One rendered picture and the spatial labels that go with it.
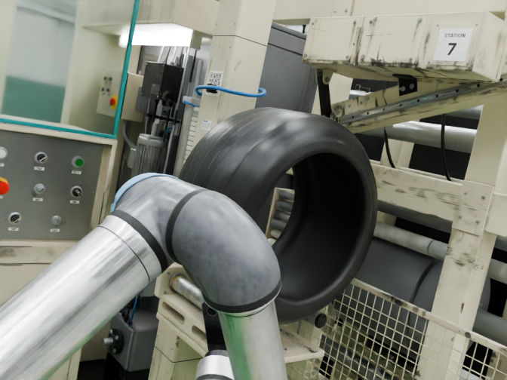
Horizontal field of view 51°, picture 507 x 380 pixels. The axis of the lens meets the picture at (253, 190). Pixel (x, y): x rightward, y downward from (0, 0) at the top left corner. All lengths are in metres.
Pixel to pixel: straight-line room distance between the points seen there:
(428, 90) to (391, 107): 0.13
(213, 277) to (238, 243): 0.06
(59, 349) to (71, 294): 0.07
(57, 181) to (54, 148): 0.11
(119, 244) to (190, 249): 0.10
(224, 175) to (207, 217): 0.55
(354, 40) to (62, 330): 1.22
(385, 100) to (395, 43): 0.22
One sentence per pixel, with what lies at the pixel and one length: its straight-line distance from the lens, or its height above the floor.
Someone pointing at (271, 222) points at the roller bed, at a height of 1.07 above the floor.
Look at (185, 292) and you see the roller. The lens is 1.58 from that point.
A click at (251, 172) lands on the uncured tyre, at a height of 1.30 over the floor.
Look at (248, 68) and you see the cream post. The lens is 1.68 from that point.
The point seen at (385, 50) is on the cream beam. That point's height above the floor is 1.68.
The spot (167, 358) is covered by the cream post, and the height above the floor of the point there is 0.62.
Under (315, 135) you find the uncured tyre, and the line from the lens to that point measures 1.34.
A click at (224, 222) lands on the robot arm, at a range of 0.72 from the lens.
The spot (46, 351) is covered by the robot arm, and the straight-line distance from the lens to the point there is 0.72.
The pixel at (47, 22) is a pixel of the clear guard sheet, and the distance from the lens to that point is 1.78.
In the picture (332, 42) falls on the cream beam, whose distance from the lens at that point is 1.71.
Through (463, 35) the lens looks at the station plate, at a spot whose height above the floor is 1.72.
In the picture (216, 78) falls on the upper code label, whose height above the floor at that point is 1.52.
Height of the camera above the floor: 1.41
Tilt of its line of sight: 7 degrees down
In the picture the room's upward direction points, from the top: 12 degrees clockwise
